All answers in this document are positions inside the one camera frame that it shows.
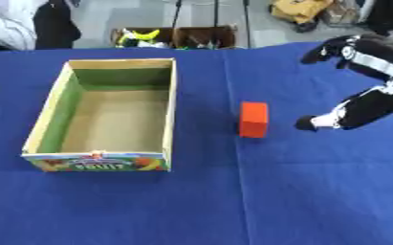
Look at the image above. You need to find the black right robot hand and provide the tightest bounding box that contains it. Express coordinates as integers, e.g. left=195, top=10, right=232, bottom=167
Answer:
left=293, top=33, right=393, bottom=132

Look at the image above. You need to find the brown cardboard box with toys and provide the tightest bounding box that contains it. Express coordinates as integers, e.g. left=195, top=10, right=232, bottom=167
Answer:
left=109, top=25, right=238, bottom=50

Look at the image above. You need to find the tan cardboard box green inside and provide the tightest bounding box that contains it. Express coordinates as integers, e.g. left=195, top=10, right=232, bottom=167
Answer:
left=20, top=57, right=180, bottom=173

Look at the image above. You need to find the black bag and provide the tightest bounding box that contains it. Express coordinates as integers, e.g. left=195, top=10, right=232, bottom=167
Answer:
left=363, top=0, right=393, bottom=35

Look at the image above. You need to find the orange rectangular block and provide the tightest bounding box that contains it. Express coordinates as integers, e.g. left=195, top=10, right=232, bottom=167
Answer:
left=237, top=101, right=270, bottom=139

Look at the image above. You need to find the yellow bag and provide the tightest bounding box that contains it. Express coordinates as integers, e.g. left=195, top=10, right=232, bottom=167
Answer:
left=268, top=0, right=337, bottom=25

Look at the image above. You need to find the black tripod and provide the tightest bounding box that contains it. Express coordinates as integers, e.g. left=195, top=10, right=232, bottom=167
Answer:
left=169, top=0, right=253, bottom=50

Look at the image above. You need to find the person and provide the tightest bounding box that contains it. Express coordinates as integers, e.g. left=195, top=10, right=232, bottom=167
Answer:
left=0, top=0, right=84, bottom=52

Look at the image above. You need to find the wire basket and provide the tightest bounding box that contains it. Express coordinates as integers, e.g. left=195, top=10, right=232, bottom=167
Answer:
left=317, top=0, right=365, bottom=28

